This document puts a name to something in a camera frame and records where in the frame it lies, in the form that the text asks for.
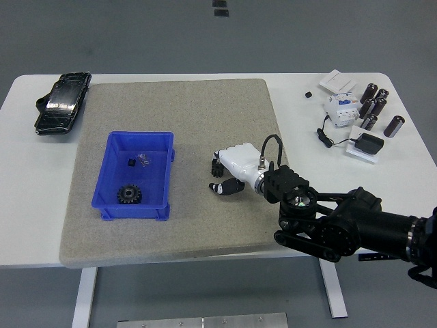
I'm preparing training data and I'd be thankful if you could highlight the white table leg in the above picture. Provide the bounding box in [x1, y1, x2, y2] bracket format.
[317, 258, 348, 319]
[71, 266, 98, 328]

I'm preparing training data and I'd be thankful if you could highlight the grey-brown mat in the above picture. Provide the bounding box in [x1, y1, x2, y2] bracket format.
[58, 78, 308, 271]

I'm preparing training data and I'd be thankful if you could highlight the large black gear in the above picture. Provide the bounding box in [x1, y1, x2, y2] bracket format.
[117, 184, 143, 205]

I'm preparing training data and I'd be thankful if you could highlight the blue plastic box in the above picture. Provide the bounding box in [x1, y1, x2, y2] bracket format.
[91, 131, 177, 222]

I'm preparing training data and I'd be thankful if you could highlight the grey metal plate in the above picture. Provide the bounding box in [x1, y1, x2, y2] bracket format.
[117, 312, 288, 328]

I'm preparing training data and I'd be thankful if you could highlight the small black gear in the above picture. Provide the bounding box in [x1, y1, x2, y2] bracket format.
[210, 159, 225, 179]

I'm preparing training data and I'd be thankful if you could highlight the black wrapped device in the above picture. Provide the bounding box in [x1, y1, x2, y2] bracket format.
[33, 71, 92, 137]

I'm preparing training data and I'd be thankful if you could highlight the black table control panel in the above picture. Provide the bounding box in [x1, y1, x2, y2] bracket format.
[358, 253, 393, 262]

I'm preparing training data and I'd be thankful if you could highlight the black power adapter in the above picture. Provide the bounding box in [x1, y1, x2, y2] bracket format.
[354, 133, 384, 156]

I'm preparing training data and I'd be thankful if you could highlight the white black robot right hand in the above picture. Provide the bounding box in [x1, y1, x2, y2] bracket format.
[208, 143, 267, 197]

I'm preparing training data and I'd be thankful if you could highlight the white circuit breaker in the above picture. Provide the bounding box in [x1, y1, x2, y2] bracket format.
[323, 92, 361, 129]

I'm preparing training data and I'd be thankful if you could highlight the white switch plate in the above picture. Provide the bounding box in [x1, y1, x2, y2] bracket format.
[319, 69, 357, 94]

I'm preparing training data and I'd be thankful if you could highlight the black adapter cord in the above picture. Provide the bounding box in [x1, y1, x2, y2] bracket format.
[316, 115, 358, 148]

